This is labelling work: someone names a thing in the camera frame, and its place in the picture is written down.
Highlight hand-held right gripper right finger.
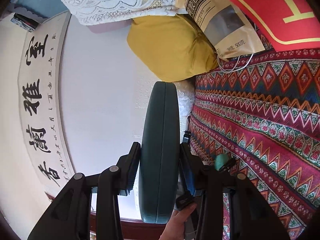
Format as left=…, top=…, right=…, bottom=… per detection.
left=179, top=142, right=291, bottom=240

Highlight small teal gadget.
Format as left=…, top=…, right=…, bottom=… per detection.
left=214, top=154, right=236, bottom=173

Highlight stack of books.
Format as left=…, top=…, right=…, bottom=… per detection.
left=10, top=13, right=40, bottom=33

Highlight yellow pillow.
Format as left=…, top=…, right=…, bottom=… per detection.
left=127, top=14, right=220, bottom=82

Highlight kraft paper bag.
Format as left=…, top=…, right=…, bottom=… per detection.
left=174, top=0, right=265, bottom=61

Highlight light blue cloth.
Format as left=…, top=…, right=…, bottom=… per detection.
left=10, top=0, right=69, bottom=27

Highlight teal round case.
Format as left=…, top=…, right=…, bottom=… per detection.
left=138, top=81, right=180, bottom=224

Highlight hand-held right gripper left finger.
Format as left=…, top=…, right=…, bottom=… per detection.
left=27, top=142, right=142, bottom=240

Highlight red patterned woven blanket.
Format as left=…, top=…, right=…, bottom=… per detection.
left=186, top=44, right=320, bottom=240

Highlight bubble wrap bundle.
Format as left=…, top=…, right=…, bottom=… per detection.
left=175, top=79, right=197, bottom=140

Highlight pink cushion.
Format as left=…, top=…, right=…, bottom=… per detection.
left=87, top=17, right=133, bottom=34

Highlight calligraphy wall scroll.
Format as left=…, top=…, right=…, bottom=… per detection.
left=17, top=12, right=77, bottom=198

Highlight person's left hand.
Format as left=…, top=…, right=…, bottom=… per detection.
left=159, top=203, right=198, bottom=240

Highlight red box with gold print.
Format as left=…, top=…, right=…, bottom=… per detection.
left=197, top=0, right=320, bottom=52

